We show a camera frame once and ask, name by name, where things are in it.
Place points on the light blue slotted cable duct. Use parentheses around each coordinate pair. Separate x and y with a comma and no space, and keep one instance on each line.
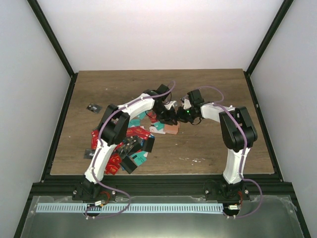
(201,208)

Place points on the black card low left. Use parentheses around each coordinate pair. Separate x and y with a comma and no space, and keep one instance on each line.
(89,154)

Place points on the teal card upper pile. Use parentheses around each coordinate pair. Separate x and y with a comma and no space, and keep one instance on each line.
(134,122)

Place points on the teal card pile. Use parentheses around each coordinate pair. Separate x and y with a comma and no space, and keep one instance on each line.
(134,122)
(139,158)

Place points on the red card left pile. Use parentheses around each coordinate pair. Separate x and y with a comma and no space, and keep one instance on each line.
(138,131)

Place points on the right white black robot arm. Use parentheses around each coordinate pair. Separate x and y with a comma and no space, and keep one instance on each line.
(238,134)

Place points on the black aluminium frame rail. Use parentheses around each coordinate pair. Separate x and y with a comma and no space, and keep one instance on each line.
(155,185)

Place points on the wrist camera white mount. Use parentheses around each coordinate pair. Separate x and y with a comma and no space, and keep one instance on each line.
(186,104)
(171,105)

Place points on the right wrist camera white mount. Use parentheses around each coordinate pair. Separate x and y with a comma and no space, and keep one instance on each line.
(186,104)

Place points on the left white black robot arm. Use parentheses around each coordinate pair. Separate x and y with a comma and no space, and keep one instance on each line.
(112,131)

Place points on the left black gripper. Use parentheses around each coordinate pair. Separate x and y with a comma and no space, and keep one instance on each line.
(167,119)

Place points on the pink leather card holder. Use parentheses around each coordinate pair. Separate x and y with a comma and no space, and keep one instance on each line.
(171,129)

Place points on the white teal card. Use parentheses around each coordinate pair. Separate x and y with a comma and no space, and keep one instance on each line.
(157,128)

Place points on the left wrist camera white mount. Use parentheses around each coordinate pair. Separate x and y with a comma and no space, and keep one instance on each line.
(171,105)

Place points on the black glossy card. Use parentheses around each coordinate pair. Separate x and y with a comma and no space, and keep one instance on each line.
(148,144)

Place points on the black card at front edge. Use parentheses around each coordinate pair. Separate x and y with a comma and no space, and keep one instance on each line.
(128,165)

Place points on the teal card front pile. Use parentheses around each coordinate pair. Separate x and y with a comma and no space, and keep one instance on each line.
(139,158)

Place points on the black VIP card far left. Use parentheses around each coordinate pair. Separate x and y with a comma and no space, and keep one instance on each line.
(94,108)

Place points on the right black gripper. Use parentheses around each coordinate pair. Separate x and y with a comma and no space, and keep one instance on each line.
(180,117)

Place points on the red VIP card front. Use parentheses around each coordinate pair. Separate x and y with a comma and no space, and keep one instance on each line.
(113,164)

